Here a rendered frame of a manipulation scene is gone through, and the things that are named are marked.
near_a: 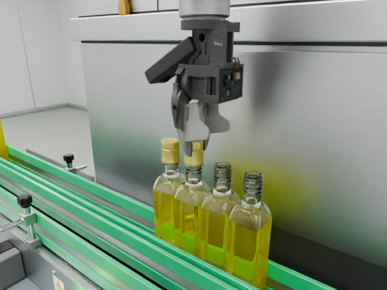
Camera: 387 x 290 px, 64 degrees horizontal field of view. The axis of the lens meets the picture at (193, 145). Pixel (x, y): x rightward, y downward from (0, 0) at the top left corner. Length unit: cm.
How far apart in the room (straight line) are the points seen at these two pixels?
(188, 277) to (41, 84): 635
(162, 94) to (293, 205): 40
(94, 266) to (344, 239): 46
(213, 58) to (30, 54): 630
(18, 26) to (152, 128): 591
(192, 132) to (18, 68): 618
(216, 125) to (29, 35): 627
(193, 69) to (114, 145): 55
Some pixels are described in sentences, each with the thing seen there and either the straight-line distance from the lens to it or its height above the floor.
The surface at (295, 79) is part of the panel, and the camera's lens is 56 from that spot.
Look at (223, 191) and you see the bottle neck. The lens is 52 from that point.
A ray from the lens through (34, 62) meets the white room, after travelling 672.
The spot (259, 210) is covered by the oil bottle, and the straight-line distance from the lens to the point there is 50.
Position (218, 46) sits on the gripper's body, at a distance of 46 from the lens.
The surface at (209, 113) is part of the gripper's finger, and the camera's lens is 53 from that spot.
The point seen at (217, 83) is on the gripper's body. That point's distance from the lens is 44.
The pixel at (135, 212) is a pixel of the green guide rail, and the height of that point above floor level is 94.
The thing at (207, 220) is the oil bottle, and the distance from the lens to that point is 55.
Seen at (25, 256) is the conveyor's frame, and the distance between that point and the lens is 91.
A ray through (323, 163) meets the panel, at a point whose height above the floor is 114.
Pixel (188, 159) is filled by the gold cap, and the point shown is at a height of 114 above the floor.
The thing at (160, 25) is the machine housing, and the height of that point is 137.
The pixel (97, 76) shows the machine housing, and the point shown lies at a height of 124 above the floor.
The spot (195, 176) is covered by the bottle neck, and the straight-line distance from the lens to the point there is 54.
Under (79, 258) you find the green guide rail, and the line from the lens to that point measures 71.
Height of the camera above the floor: 134
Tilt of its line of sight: 19 degrees down
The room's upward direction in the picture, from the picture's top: straight up
